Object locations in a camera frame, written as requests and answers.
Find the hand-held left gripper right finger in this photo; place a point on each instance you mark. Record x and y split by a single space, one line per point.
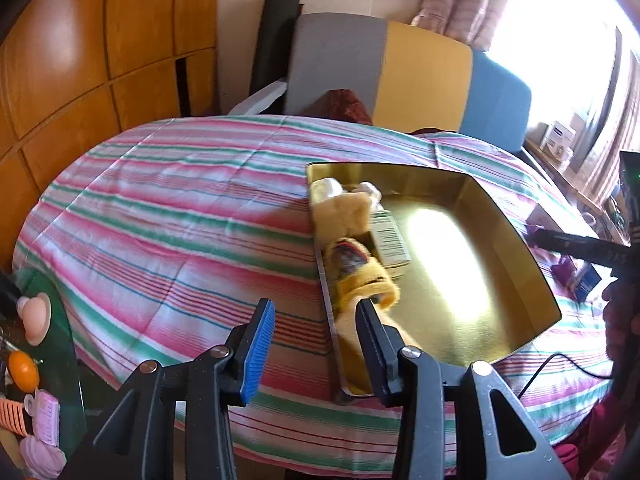
372 340

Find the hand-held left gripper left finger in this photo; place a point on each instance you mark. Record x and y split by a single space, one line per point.
257 345

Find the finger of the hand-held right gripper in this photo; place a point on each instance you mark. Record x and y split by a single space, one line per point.
575 245

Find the purple cloth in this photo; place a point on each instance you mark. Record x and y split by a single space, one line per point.
565 270

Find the blue tissue packet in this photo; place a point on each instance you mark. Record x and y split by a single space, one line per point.
586 282

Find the yellow plush toy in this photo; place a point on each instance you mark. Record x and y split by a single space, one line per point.
370 280

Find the green medicine box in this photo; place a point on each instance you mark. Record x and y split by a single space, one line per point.
392 245

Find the rectangular metal tin box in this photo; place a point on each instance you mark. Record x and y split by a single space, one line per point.
450 270

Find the person's right hand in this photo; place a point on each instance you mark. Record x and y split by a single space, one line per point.
617 315

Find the wooden side table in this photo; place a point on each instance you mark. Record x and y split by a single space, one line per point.
565 180

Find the white printed carton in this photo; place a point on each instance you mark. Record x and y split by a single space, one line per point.
560 139

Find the striped tablecloth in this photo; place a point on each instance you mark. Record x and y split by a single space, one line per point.
175 210

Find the window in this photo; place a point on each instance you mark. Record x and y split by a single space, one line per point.
560 35

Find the person's red clothing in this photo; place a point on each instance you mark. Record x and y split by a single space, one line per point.
600 435

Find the glass side table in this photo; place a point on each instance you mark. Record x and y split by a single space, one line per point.
55 360

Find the pale pink knob toy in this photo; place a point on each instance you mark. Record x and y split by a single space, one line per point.
34 317

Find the dark red cloth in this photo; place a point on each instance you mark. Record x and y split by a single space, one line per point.
347 107

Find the orange fruit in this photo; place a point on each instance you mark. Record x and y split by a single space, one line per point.
24 371

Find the pink shell-shaped object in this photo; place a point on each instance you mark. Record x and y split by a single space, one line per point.
42 457

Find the orange comb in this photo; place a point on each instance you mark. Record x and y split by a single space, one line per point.
12 417

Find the patterned beige curtain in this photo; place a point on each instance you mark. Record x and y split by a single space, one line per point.
465 0

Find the grey yellow blue armchair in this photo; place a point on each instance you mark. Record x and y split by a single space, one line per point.
340 60

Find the black rolled mat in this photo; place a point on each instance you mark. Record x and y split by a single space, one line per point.
272 45

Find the wooden wardrobe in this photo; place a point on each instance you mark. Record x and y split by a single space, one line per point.
75 60

